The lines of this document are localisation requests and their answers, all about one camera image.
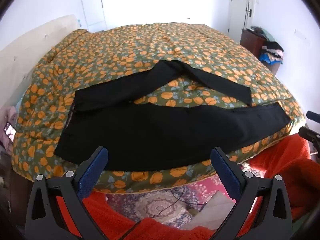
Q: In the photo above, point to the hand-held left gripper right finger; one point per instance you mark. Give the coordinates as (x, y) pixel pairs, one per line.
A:
(226, 173)

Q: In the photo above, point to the blue bag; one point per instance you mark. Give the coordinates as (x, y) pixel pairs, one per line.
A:
(266, 59)

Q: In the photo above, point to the red fuzzy cloth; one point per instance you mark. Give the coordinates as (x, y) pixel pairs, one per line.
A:
(282, 160)

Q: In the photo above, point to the green item on cabinet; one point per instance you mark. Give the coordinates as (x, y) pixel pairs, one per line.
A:
(261, 31)

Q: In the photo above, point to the cream bed headboard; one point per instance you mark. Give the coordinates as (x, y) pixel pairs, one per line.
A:
(25, 50)

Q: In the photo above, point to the phone with lit screen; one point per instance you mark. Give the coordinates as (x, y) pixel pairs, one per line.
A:
(10, 130)

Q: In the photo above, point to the beige paper sheet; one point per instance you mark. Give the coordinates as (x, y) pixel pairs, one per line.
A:
(215, 210)

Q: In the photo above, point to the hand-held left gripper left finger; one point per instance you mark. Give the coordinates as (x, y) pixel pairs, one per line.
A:
(91, 173)

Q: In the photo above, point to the white wardrobe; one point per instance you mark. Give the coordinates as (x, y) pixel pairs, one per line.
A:
(115, 2)

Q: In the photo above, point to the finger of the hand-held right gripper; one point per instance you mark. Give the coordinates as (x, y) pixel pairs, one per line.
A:
(313, 117)
(311, 137)

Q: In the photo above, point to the black pants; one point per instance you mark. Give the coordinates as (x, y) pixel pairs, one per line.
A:
(150, 135)

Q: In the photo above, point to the pink patterned rug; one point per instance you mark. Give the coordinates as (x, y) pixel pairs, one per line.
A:
(155, 206)

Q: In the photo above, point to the dark wooden cabinet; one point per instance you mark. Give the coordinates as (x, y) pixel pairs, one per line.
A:
(251, 41)

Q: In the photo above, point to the white door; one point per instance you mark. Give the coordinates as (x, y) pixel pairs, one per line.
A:
(238, 15)

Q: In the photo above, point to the orange floral green blanket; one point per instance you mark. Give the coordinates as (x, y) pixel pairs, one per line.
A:
(120, 52)

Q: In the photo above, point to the pile of clothes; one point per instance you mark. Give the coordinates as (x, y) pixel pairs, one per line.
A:
(273, 48)

